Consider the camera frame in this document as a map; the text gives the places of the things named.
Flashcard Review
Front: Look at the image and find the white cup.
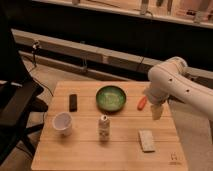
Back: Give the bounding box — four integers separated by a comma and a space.
52, 112, 72, 136

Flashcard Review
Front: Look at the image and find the black cable on floor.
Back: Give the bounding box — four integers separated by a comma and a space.
20, 54, 54, 98

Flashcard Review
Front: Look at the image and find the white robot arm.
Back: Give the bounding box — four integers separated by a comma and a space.
144, 57, 213, 121

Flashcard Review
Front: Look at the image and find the beige sponge block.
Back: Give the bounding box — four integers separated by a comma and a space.
139, 130, 155, 152

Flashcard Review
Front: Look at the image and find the black rectangular block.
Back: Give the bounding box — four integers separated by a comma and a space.
69, 94, 77, 112

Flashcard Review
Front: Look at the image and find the orange carrot toy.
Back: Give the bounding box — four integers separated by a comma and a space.
137, 96, 147, 110

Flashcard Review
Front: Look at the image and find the green ceramic bowl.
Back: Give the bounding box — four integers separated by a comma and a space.
96, 85, 126, 112

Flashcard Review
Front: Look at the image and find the black office chair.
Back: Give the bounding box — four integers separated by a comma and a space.
0, 11, 48, 165

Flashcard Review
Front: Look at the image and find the small white bottle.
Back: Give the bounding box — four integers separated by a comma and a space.
98, 115, 110, 142

